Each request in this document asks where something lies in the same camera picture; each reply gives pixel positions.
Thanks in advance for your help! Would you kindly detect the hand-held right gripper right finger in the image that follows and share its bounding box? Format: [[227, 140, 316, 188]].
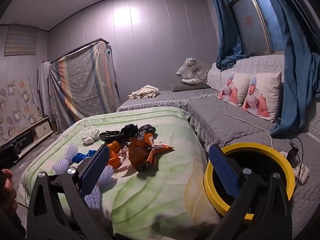
[[208, 144, 293, 240]]

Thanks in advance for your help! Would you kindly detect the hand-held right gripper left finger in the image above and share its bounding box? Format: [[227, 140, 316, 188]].
[[26, 144, 115, 240]]

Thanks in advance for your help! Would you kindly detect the lavender foam fruit net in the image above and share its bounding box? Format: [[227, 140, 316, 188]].
[[51, 143, 77, 176], [84, 164, 115, 211]]

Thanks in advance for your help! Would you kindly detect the blue plastic wrapper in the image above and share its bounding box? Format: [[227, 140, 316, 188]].
[[72, 149, 97, 163]]

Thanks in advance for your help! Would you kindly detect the white paper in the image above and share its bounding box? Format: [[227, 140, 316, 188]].
[[117, 147, 137, 173]]

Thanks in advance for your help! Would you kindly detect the orange plastic wrapper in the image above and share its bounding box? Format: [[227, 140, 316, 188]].
[[106, 141, 125, 173]]

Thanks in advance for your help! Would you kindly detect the white tissue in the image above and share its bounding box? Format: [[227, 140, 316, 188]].
[[82, 129, 100, 145]]

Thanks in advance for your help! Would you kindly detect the orange snack bag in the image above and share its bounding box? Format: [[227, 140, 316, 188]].
[[126, 139, 175, 173]]

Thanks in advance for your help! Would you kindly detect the yellow rimmed black bin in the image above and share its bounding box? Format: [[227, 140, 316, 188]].
[[204, 142, 296, 220]]

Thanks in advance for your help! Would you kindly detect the orange white snack packet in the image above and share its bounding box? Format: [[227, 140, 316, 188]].
[[143, 132, 156, 147]]

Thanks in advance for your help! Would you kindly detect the person's left hand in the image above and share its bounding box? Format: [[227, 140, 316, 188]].
[[0, 169, 17, 213]]

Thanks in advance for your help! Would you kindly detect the low white cabinet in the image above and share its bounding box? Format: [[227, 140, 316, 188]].
[[0, 116, 54, 160]]

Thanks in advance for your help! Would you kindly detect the grey quilted sofa cover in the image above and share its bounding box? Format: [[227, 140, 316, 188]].
[[116, 87, 320, 233]]

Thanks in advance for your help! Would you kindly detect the green patterned blanket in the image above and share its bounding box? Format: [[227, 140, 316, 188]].
[[19, 106, 220, 240]]

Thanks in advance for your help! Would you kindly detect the black charger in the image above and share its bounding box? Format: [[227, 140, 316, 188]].
[[286, 142, 300, 167]]

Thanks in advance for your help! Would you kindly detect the grey hanging cloth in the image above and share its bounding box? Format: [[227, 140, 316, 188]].
[[37, 61, 54, 120]]

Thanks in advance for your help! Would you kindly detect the white power strip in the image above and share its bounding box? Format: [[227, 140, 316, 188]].
[[279, 151, 310, 186]]

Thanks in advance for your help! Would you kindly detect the baby print pillow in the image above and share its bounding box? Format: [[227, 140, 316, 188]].
[[217, 72, 252, 106], [241, 71, 282, 123]]

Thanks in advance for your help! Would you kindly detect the striped grey sheet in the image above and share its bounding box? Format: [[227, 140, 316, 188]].
[[48, 41, 121, 133]]

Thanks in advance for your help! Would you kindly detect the beige clothes pile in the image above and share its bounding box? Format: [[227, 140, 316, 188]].
[[128, 85, 160, 99]]

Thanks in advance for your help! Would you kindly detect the grey bolster pillow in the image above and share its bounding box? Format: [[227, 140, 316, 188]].
[[171, 81, 212, 92]]

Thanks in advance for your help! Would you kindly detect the white tiger plush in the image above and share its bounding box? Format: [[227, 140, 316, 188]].
[[176, 57, 212, 85]]

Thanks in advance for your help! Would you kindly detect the white window blind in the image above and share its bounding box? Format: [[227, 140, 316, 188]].
[[4, 24, 39, 57]]

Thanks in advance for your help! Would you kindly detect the blue curtain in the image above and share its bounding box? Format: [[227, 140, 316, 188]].
[[205, 0, 252, 70], [260, 0, 320, 138]]

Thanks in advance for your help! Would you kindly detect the frosted glass window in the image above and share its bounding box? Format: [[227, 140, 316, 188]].
[[220, 0, 288, 55]]

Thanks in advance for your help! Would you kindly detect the cartoon print wall mat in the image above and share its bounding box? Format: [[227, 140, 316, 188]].
[[0, 77, 42, 143]]

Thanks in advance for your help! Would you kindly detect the white power cable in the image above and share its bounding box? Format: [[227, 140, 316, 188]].
[[219, 70, 280, 153]]

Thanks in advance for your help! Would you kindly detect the black charger cable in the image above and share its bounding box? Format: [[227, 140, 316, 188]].
[[290, 137, 304, 180]]

